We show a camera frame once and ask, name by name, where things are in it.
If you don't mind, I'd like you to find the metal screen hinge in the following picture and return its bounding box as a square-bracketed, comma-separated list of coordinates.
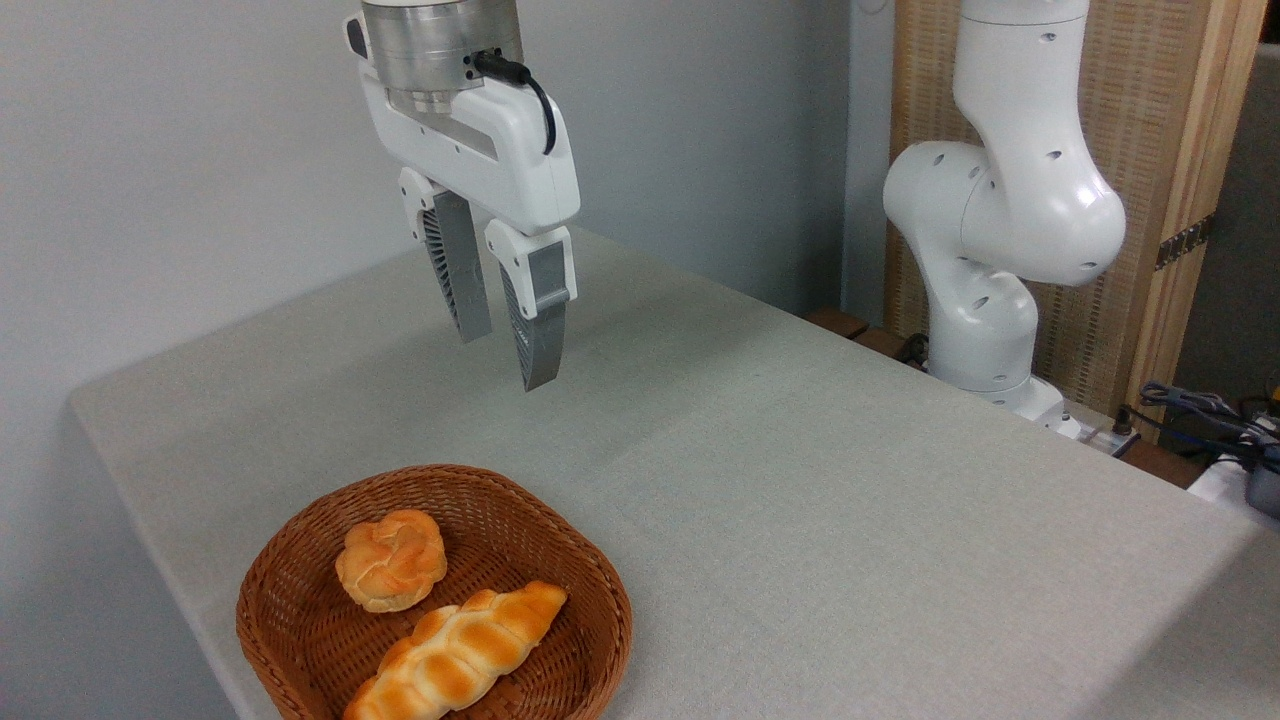
[1155, 212, 1217, 272]

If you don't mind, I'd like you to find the grey electronic box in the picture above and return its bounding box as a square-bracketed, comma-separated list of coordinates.
[1244, 464, 1280, 520]

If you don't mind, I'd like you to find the blue grey cable bundle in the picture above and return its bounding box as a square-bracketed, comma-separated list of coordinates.
[1138, 380, 1280, 471]

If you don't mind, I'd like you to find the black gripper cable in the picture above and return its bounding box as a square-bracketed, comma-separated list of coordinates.
[470, 50, 558, 157]

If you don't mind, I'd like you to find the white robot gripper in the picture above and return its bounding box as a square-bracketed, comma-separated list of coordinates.
[358, 70, 582, 393]

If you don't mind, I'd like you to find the white power strip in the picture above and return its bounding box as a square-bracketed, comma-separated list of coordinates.
[1187, 452, 1280, 532]

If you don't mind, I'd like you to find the long braided bread loaf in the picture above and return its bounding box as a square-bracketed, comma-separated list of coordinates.
[343, 581, 569, 720]

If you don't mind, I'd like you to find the round knotted bread roll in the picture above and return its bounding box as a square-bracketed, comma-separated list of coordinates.
[335, 509, 449, 614]

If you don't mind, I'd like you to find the light grey tablecloth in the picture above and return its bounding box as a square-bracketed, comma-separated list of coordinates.
[68, 225, 1280, 720]

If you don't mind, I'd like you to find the brown wicker basket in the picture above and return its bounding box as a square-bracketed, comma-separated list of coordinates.
[236, 464, 634, 720]

